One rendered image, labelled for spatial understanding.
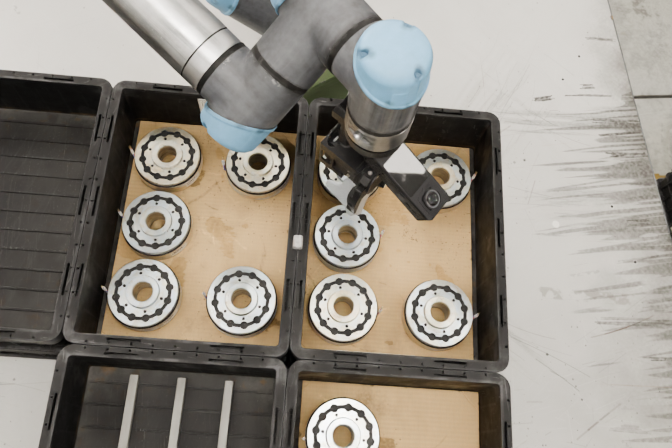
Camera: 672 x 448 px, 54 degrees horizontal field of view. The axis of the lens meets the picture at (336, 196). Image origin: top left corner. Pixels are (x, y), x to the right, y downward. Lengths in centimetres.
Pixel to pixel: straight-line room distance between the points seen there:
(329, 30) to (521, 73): 80
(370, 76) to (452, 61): 78
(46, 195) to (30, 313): 19
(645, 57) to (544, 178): 125
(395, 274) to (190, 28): 51
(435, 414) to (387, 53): 58
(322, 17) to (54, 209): 61
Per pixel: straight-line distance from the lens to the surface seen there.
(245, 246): 105
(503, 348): 96
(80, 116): 119
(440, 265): 107
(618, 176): 139
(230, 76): 72
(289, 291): 93
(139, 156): 109
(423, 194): 80
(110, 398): 104
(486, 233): 104
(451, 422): 103
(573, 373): 124
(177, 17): 75
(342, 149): 82
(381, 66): 62
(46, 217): 113
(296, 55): 70
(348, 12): 68
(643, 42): 255
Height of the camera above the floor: 183
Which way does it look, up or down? 68 degrees down
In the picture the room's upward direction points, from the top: 11 degrees clockwise
